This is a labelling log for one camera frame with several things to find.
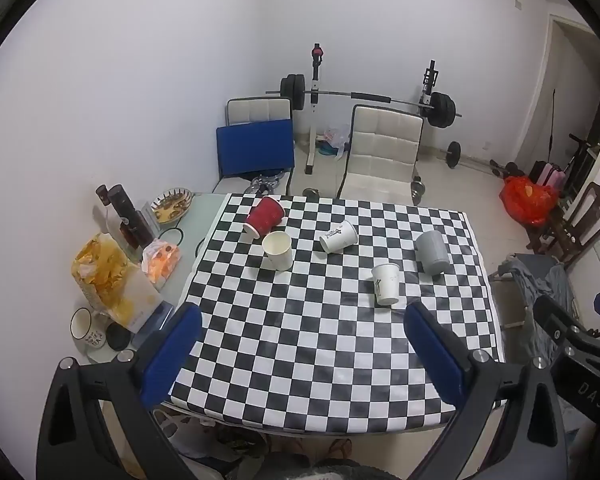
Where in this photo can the patterned bowl with food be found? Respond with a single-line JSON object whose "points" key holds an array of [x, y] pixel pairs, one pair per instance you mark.
{"points": [[171, 205]]}

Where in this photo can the dark wooden chair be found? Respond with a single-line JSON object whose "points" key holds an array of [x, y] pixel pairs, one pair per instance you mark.
{"points": [[587, 220]]}

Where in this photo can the black white checkered tablecloth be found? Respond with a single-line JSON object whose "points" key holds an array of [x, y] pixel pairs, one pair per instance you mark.
{"points": [[305, 335]]}

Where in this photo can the cream paper cup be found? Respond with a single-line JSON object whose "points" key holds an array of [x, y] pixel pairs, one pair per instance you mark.
{"points": [[280, 257]]}

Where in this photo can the blue cushion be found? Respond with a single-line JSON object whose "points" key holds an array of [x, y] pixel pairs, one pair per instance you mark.
{"points": [[255, 147]]}

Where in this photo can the white cup black print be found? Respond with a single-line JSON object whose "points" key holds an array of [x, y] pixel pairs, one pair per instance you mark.
{"points": [[386, 285], [341, 236]]}

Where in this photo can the pink suitcase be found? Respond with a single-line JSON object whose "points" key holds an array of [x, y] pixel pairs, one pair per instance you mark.
{"points": [[547, 174]]}

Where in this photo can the orange snack packet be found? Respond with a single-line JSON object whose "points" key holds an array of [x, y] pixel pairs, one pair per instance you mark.
{"points": [[160, 260]]}

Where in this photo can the red plastic bag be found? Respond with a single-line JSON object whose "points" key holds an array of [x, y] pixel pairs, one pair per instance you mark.
{"points": [[527, 200]]}

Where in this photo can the white plastic bag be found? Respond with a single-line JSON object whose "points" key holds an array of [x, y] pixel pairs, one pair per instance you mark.
{"points": [[180, 432]]}

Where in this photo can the white barbell rack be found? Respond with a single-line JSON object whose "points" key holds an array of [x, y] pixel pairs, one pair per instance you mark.
{"points": [[311, 125]]}

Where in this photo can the barbell with black plates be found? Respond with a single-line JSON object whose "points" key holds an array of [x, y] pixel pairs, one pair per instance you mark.
{"points": [[442, 107]]}

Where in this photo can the red plastic cup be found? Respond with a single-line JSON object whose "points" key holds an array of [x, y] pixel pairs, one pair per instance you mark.
{"points": [[265, 216]]}

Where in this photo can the white door frame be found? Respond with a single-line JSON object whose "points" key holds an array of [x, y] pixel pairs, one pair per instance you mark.
{"points": [[535, 90]]}

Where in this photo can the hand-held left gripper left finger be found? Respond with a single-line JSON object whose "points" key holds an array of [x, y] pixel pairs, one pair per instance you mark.
{"points": [[172, 350]]}

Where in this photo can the white mug black rim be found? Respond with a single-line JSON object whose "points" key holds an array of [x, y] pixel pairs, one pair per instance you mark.
{"points": [[87, 334]]}

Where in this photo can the small barbell on floor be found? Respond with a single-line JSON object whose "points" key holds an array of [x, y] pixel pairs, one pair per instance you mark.
{"points": [[454, 152]]}

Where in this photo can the tall dark bottle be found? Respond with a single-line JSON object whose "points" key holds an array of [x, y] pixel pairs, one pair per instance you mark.
{"points": [[130, 215]]}

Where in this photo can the black round lid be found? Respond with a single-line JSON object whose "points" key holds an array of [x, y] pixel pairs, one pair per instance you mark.
{"points": [[117, 336]]}

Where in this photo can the white padded chair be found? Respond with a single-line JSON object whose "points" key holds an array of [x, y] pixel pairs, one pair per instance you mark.
{"points": [[257, 109], [385, 155]]}

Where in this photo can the clear plastic bag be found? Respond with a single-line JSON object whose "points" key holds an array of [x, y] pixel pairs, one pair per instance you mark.
{"points": [[337, 140]]}

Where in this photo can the black pole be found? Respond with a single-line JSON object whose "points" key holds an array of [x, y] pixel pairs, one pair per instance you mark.
{"points": [[551, 125]]}

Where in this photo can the grey cloth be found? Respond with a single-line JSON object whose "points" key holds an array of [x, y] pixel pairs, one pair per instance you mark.
{"points": [[540, 280]]}

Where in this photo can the grey cup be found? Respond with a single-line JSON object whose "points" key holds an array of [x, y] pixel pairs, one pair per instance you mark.
{"points": [[432, 252]]}

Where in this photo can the clear bag of chips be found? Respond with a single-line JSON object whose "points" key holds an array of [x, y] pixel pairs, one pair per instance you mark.
{"points": [[105, 270]]}

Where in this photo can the small dark bottle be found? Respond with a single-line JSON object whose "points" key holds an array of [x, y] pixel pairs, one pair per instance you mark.
{"points": [[102, 195]]}

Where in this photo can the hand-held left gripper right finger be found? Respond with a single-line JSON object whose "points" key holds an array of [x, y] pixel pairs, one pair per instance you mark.
{"points": [[432, 355]]}

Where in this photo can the white glass table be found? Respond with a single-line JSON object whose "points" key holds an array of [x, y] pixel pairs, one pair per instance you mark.
{"points": [[197, 217]]}

